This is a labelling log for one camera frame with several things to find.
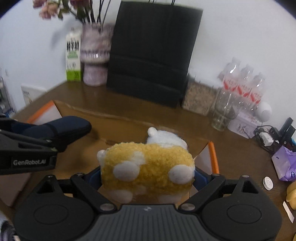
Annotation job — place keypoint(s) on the right water bottle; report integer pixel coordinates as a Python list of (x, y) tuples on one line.
[(258, 86)]

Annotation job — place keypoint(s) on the green white milk carton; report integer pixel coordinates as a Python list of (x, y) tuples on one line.
[(72, 55)]

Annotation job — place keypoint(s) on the black upright device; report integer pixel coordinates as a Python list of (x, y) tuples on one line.
[(285, 134)]

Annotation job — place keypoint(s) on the white power adapter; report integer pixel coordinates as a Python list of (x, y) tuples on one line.
[(266, 139)]

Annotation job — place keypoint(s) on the water bottle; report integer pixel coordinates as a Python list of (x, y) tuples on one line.
[(244, 83), (230, 74), (258, 86)]

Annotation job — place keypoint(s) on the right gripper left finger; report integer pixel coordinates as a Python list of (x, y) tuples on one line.
[(85, 187)]

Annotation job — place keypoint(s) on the purple tissue pack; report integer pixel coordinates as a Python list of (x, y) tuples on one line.
[(284, 164)]

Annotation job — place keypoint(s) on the dried rose bouquet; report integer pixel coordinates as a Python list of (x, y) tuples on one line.
[(83, 11)]

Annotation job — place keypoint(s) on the yellow mug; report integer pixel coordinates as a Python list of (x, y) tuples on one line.
[(291, 192)]

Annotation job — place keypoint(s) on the black paper shopping bag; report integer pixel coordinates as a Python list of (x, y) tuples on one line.
[(151, 50)]

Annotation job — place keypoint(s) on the empty clear glass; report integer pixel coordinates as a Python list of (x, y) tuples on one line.
[(226, 109)]

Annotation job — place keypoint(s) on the white calendar card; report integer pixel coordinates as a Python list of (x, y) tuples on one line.
[(31, 93)]

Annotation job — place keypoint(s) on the red cardboard pumpkin box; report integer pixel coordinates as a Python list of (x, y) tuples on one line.
[(107, 130)]

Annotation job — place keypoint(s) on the small white round cap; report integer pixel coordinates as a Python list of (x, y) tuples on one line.
[(267, 183)]

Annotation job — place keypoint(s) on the yellow white plush toy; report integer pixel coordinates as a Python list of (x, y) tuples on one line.
[(160, 170)]

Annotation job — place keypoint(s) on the white patterned tin box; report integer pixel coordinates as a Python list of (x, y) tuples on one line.
[(244, 125)]

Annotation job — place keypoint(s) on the purple marbled vase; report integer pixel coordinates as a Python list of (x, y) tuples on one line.
[(95, 52)]

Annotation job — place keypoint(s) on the wire rack with items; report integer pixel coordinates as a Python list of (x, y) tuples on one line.
[(5, 105)]

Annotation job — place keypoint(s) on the left water bottle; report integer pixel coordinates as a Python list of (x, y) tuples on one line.
[(230, 74)]

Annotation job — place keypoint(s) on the middle water bottle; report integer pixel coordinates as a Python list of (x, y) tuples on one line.
[(244, 83)]

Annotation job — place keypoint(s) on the white round speaker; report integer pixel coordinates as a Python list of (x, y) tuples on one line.
[(263, 111)]

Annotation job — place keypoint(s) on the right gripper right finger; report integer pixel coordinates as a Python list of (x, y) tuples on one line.
[(209, 188)]

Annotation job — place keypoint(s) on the clear pellet storage container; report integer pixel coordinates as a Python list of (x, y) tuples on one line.
[(198, 97)]

